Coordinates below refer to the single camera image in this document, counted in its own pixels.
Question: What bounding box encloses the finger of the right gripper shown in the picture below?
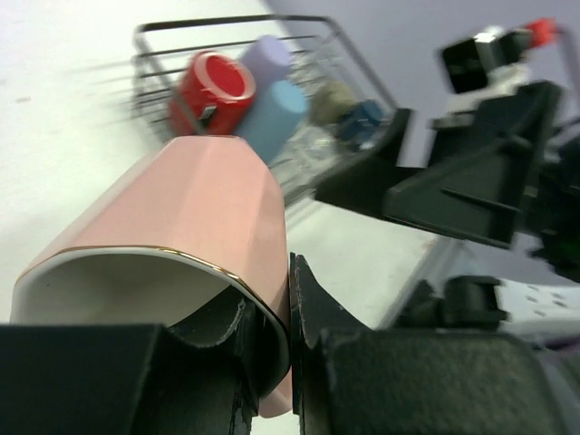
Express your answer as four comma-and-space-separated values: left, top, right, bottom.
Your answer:
382, 81, 562, 248
314, 109, 412, 220

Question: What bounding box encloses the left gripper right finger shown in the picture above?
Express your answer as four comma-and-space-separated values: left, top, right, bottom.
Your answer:
289, 255, 579, 434

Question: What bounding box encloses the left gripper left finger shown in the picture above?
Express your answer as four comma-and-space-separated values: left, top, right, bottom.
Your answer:
1, 291, 263, 434

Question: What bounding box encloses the dark blue small cup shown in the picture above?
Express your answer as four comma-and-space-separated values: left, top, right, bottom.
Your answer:
337, 100, 384, 142

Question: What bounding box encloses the light blue cup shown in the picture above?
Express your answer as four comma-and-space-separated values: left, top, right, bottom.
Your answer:
235, 80, 309, 165

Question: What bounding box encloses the lavender cup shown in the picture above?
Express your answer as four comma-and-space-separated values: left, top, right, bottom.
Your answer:
239, 35, 292, 88

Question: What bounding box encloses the pink mug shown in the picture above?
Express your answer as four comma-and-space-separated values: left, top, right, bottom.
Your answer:
10, 136, 292, 418

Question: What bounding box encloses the red mug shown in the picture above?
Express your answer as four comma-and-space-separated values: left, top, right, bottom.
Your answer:
178, 51, 256, 135

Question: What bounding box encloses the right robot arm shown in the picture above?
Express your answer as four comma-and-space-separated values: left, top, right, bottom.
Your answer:
314, 81, 579, 343

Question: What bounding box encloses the black wire dish rack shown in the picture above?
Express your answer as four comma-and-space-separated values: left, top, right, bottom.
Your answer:
132, 14, 402, 206

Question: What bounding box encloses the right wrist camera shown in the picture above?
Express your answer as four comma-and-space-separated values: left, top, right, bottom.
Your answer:
438, 18, 557, 94

